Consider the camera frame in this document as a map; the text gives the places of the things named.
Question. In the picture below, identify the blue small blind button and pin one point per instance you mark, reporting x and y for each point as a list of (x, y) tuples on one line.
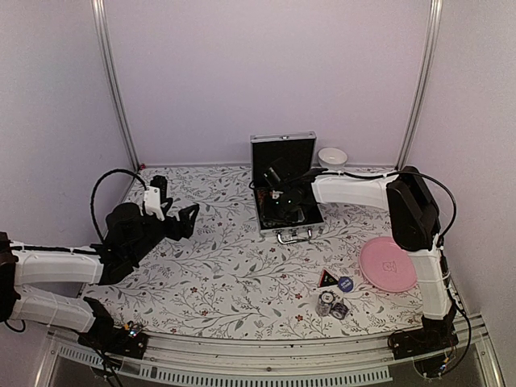
[(345, 284)]

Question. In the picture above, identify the grey chip stack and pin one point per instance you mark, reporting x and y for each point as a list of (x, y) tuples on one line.
[(325, 302)]

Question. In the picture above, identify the purple chip stack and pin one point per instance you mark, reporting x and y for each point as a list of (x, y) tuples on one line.
[(339, 311)]

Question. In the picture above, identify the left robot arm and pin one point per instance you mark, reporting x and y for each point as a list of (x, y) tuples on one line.
[(133, 230)]

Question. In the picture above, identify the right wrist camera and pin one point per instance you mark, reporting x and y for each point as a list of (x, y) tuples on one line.
[(276, 175)]

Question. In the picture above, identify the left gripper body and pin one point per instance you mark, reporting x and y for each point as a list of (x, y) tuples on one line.
[(172, 231)]

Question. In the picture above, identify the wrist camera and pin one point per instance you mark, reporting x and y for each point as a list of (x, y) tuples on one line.
[(152, 203), (276, 175)]

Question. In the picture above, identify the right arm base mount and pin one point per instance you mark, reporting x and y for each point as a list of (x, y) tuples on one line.
[(430, 338)]

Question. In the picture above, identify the white bowl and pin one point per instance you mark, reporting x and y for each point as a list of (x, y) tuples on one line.
[(332, 158)]

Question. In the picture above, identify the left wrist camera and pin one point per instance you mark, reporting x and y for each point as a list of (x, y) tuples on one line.
[(152, 203)]

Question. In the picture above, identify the pink plate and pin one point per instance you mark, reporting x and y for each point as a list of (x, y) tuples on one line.
[(386, 266)]

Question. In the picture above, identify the triangular all-in button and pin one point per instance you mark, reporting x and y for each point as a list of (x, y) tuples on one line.
[(327, 280)]

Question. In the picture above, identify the floral table mat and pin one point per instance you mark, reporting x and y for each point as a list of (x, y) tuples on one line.
[(227, 281)]

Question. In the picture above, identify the aluminium poker case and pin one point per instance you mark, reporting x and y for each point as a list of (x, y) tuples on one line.
[(298, 150)]

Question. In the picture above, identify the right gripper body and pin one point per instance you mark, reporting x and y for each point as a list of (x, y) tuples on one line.
[(285, 209)]

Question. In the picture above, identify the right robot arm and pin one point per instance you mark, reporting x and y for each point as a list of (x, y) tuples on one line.
[(414, 220)]

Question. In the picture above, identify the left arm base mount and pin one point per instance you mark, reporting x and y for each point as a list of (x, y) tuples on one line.
[(130, 340)]

